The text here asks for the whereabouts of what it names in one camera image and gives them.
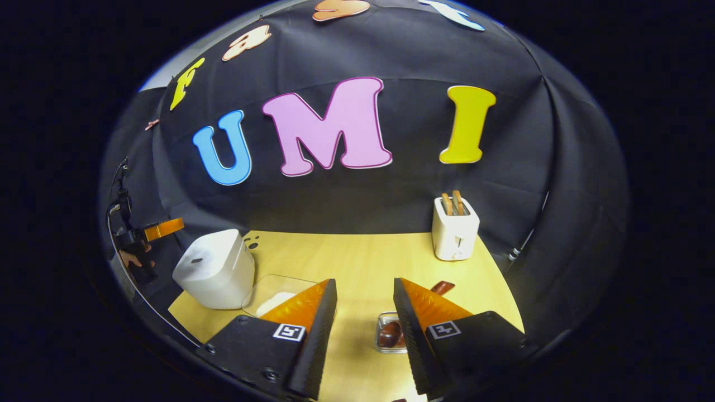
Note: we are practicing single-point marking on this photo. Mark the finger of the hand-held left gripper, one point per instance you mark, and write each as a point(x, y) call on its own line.
point(165, 229)

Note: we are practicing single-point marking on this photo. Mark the copper clip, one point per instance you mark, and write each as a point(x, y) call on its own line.
point(151, 124)

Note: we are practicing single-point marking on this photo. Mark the black backdrop cloth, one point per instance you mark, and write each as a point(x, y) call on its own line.
point(391, 195)

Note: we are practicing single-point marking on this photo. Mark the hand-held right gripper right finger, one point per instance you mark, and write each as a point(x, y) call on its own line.
point(413, 340)

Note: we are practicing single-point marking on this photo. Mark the toast slice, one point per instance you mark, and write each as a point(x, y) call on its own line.
point(457, 202)
point(447, 205)

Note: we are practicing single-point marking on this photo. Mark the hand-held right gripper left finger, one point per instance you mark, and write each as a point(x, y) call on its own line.
point(313, 346)

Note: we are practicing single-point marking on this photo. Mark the white toaster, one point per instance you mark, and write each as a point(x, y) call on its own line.
point(455, 234)

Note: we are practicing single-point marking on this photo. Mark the brown wooden spoon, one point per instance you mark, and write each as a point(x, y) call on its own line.
point(389, 334)

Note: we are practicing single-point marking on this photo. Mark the white rice cooker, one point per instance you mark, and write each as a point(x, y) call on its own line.
point(215, 268)

